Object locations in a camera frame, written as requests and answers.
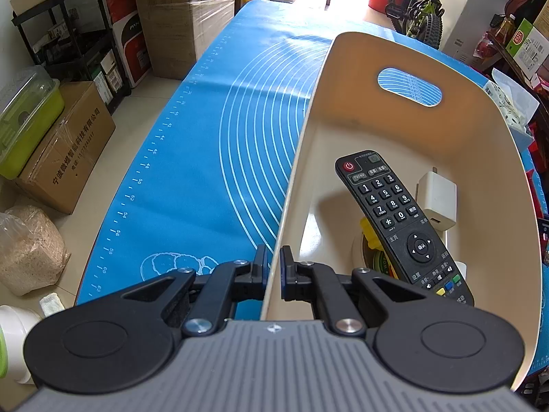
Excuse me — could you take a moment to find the clear bag of grain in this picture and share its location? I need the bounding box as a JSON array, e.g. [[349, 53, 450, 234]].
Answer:
[[0, 205, 71, 297]]

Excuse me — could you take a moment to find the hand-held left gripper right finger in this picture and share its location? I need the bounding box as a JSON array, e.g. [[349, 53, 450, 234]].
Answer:
[[280, 244, 425, 338]]

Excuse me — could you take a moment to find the blue silicone baking mat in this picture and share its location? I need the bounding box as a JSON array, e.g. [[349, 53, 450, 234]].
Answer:
[[75, 0, 549, 378]]

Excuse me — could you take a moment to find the black remote control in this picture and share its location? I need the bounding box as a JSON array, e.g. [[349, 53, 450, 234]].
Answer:
[[335, 150, 475, 306]]

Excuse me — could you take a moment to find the red and white appliance box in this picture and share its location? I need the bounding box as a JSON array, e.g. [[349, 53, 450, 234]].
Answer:
[[103, 0, 152, 89]]

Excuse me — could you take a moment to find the orange drink bottle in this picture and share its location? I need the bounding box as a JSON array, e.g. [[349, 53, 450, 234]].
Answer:
[[493, 14, 517, 44]]

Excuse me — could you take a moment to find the round green white container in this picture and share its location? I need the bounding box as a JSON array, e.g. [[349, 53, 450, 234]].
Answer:
[[351, 232, 401, 282]]

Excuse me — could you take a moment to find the small green white box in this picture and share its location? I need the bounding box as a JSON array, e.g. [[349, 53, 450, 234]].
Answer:
[[91, 69, 110, 104]]

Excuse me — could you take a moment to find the yellow plastic piece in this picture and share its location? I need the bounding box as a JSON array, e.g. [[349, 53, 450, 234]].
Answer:
[[359, 218, 382, 250]]

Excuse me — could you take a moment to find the black shelf rack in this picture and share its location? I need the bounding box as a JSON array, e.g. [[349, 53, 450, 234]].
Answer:
[[11, 0, 131, 114]]

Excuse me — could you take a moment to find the green and black bicycle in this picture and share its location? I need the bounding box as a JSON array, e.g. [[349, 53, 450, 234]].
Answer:
[[385, 0, 462, 50]]

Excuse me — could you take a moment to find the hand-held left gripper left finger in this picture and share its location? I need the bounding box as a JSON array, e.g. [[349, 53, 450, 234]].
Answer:
[[120, 244, 273, 338]]

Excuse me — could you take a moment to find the green container with clear lid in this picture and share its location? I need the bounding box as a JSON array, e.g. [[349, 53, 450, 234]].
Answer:
[[0, 65, 65, 180]]

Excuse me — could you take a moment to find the plain cardboard box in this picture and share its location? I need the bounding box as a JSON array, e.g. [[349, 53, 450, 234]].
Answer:
[[532, 0, 549, 31]]

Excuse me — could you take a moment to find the large wrapped cardboard box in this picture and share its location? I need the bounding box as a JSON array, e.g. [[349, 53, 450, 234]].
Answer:
[[129, 0, 240, 81]]

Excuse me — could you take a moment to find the white appliance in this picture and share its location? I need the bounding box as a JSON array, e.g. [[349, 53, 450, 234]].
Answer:
[[442, 0, 530, 69]]

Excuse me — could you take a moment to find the green and white box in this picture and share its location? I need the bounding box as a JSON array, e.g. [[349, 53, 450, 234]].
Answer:
[[505, 18, 549, 79]]

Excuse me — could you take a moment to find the beige plastic basket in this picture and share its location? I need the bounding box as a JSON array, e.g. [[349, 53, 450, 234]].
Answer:
[[259, 31, 542, 396]]

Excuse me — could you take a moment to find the white charger plug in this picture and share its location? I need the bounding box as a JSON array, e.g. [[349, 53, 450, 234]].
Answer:
[[417, 167, 459, 231]]

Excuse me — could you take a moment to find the printed tissue pack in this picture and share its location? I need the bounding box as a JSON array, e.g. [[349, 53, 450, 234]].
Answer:
[[484, 69, 540, 138]]

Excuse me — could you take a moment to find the taped brown cardboard box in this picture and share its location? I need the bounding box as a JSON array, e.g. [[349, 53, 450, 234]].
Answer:
[[15, 81, 116, 215]]

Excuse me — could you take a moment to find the white cloth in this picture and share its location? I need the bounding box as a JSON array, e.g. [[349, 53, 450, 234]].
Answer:
[[39, 293, 66, 316]]

